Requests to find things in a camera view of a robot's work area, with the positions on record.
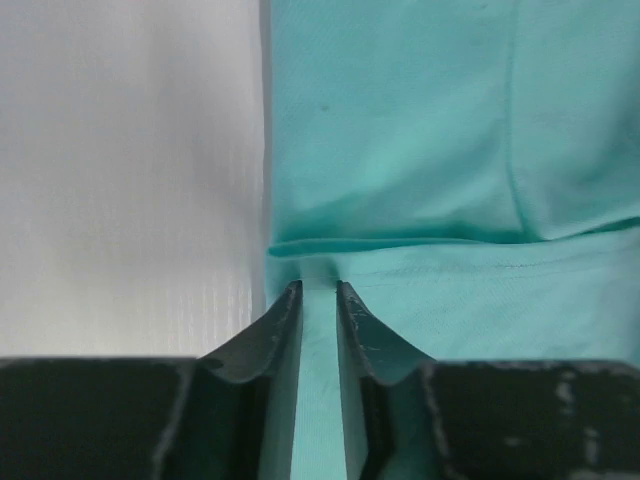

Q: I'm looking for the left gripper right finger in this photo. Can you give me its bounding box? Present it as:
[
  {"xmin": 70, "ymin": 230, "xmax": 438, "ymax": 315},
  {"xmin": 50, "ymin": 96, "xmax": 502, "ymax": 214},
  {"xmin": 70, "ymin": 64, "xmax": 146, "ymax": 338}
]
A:
[{"xmin": 336, "ymin": 282, "xmax": 639, "ymax": 479}]

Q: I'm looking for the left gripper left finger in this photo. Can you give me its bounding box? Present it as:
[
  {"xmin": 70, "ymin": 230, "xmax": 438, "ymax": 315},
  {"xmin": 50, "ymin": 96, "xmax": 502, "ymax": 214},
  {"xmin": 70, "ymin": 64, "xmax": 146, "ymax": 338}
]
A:
[{"xmin": 1, "ymin": 282, "xmax": 303, "ymax": 479}]

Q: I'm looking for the teal t shirt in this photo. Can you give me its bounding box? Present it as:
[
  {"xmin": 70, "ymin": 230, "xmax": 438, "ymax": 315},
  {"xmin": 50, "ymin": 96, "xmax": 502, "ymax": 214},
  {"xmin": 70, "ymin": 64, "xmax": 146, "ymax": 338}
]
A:
[{"xmin": 266, "ymin": 1, "xmax": 639, "ymax": 479}]

